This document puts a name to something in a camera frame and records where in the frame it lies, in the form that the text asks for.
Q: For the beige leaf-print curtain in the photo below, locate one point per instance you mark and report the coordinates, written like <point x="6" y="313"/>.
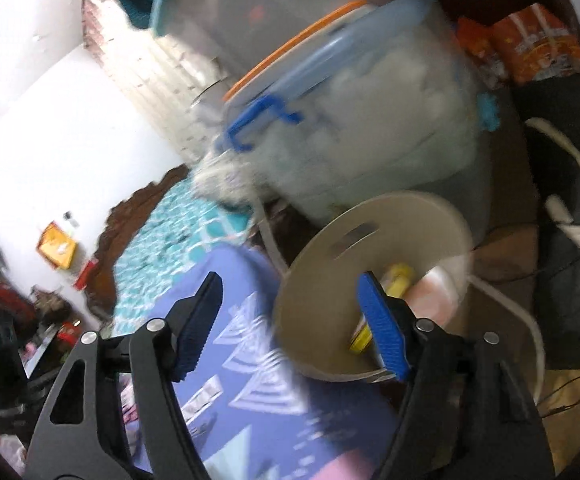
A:
<point x="144" y="70"/>

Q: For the yellow snack packet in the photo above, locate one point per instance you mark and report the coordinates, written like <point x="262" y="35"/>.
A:
<point x="400" y="277"/>

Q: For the red and yellow wall calendar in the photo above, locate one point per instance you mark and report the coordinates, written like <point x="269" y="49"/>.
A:
<point x="57" y="245"/>

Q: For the red gift box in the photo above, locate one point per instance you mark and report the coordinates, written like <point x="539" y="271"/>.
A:
<point x="7" y="300"/>

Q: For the clear storage box blue lid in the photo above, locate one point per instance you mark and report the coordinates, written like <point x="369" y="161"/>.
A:
<point x="370" y="135"/>

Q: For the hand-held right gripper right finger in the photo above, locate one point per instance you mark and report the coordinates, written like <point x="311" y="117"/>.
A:
<point x="382" y="330"/>

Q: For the teal patterned duvet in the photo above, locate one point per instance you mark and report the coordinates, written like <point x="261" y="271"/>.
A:
<point x="179" y="240"/>

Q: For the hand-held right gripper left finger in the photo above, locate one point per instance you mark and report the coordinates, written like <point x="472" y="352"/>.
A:
<point x="197" y="332"/>

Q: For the teal cloth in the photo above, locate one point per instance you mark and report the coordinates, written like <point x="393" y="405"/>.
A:
<point x="142" y="2"/>

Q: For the beige plastic bin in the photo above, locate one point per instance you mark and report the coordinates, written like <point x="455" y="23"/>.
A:
<point x="320" y="280"/>

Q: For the pink wrapper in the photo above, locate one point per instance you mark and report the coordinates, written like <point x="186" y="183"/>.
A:
<point x="435" y="295"/>

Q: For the purple printed bedsheet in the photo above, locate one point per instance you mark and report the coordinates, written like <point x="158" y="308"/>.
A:
<point x="270" y="410"/>

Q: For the checked folded blanket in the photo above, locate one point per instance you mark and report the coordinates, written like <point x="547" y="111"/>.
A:
<point x="219" y="180"/>

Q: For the orange printed bag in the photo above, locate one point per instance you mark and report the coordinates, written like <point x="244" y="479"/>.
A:
<point x="535" y="45"/>

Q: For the carved wooden headboard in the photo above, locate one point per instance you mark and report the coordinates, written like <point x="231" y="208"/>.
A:
<point x="119" y="220"/>

